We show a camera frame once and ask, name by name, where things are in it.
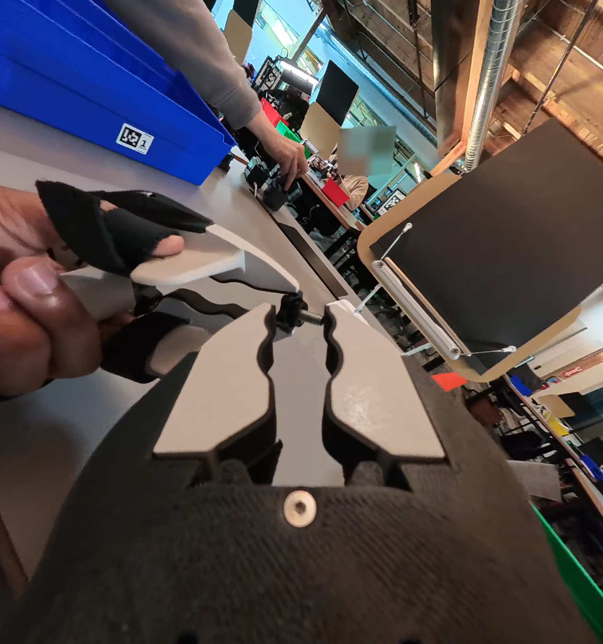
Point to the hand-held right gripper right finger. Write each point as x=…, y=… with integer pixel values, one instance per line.
x=382, y=397

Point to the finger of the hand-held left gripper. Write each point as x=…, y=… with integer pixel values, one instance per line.
x=200, y=259
x=185, y=317

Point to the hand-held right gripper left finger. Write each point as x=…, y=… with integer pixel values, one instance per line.
x=221, y=392

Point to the black knob screw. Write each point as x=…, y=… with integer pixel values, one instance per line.
x=289, y=312

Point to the another person's forearm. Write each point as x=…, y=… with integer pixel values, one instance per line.
x=200, y=55

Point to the person's left hand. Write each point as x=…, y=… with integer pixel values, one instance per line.
x=24, y=322

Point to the black device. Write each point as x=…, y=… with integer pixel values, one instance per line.
x=276, y=196

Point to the black white marker sticker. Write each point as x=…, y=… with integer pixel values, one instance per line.
x=134, y=138

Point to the red plastic bin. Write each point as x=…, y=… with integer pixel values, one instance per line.
x=334, y=193
x=272, y=111

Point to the small green plastic bin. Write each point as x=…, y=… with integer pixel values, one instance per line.
x=291, y=135

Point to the black white marker sign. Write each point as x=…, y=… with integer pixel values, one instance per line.
x=393, y=201

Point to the large black plywood panel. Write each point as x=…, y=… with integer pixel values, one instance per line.
x=507, y=241

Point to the blue plastic bin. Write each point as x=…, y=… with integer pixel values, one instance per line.
x=80, y=75

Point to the wooden beam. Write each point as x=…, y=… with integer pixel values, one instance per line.
x=452, y=60

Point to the white metal bracket rail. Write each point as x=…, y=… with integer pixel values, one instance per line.
x=414, y=309

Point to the spiral metal duct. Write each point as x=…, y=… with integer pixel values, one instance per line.
x=497, y=60

